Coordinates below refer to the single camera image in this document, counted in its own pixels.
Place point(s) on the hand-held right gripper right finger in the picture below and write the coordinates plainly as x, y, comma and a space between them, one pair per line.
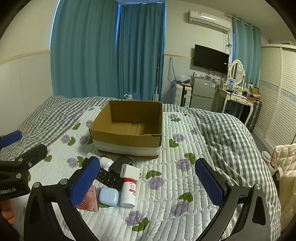
209, 183

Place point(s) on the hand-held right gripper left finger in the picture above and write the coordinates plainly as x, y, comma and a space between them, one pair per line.
85, 184

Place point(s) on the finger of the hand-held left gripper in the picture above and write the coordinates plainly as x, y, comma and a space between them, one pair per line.
10, 138
32, 153

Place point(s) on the black remote control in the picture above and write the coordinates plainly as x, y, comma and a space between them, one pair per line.
108, 179

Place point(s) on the white tube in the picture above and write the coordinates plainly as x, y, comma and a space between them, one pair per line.
92, 155

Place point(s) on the black power bank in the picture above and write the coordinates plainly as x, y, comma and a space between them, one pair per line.
118, 165

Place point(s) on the white bottle with red label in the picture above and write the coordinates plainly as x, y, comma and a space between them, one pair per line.
128, 194

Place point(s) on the white charger adapter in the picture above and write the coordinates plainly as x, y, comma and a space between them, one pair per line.
128, 171

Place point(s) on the cardboard box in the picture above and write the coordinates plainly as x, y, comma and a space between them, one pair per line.
124, 141

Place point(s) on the person's left hand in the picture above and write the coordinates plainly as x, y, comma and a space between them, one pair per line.
8, 214

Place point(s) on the pink floral card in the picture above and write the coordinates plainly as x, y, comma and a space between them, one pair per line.
89, 202

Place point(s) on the light blue earbuds case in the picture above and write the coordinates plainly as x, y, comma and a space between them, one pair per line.
108, 196

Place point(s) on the white round earbuds case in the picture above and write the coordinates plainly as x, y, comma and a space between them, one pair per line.
106, 162

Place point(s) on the grey gingham blanket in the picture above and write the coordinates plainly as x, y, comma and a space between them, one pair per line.
219, 129

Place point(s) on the white cup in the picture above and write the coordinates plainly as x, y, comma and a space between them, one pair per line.
267, 157

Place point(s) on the cream quilted jacket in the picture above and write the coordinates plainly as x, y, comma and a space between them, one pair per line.
286, 166

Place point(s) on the plaid suitcase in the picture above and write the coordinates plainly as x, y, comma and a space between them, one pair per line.
255, 113

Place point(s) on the grey fridge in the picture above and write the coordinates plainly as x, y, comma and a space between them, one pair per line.
202, 95

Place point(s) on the white dressing table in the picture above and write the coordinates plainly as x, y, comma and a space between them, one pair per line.
233, 96

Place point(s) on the white ribbed suitcase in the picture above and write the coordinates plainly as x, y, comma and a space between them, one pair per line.
178, 95

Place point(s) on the clear water jug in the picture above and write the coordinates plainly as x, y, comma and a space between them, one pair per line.
132, 96

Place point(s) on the brown box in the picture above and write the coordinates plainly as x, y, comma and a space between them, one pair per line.
254, 92

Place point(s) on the white mop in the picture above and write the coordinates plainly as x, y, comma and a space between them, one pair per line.
156, 92

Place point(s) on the clear plastic bag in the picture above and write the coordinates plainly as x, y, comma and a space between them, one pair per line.
183, 78

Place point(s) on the white slatted wardrobe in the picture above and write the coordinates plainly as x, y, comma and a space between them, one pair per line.
277, 92

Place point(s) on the oval vanity mirror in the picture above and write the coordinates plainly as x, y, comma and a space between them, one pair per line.
236, 70

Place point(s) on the wide teal curtain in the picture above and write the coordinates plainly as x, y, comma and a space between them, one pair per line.
85, 46

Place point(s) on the light teal curtain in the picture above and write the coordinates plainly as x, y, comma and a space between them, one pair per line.
247, 51

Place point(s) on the narrow teal curtain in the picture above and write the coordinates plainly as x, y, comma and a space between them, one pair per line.
141, 51

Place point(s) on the white air conditioner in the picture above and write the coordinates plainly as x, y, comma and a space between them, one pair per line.
208, 19

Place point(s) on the black wall television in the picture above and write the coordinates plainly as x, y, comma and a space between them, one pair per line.
210, 58

